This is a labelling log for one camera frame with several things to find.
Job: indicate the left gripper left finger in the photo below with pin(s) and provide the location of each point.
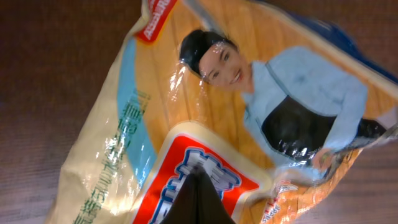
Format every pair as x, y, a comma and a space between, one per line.
184, 208

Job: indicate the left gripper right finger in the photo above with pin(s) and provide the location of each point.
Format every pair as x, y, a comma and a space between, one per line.
209, 207

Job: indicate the yellow snack bag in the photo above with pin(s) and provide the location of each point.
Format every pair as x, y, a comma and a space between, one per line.
154, 121

